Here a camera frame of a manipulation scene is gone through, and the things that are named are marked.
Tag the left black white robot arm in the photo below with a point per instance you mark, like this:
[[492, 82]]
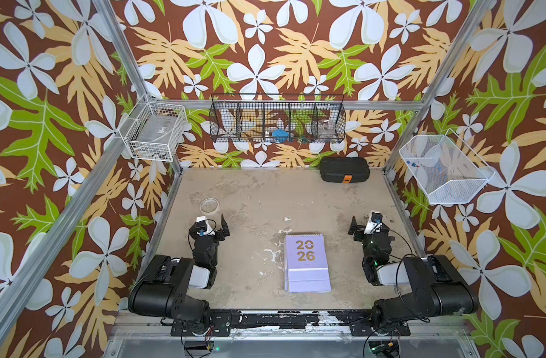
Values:
[[162, 290]]

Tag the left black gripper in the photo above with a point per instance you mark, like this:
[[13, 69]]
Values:
[[219, 235]]

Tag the white wire basket left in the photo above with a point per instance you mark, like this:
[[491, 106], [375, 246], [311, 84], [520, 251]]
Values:
[[152, 130]]

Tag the purple 2026 calendar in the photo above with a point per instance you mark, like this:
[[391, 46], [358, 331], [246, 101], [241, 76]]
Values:
[[306, 266]]

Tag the black wire basket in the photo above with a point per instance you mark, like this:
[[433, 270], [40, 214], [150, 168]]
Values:
[[308, 118]]

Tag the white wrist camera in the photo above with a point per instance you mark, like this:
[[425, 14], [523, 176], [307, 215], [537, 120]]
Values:
[[202, 227], [375, 223]]

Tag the white mesh basket right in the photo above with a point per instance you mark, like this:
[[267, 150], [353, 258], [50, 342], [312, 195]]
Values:
[[447, 169]]

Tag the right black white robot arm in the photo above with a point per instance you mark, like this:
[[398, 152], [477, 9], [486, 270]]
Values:
[[437, 288]]

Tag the black hard case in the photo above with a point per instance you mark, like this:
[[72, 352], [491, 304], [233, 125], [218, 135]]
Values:
[[344, 170]]

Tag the clear round lid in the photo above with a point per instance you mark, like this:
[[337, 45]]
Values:
[[209, 206]]

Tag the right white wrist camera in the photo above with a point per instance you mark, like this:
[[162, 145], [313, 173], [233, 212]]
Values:
[[375, 223]]

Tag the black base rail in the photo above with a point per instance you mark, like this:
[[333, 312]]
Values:
[[357, 323]]

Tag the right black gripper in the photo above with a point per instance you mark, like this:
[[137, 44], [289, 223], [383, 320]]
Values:
[[354, 227]]

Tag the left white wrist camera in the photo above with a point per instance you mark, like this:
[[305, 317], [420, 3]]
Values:
[[202, 227]]

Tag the blue object in basket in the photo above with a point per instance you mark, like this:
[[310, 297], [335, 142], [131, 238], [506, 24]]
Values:
[[280, 136]]

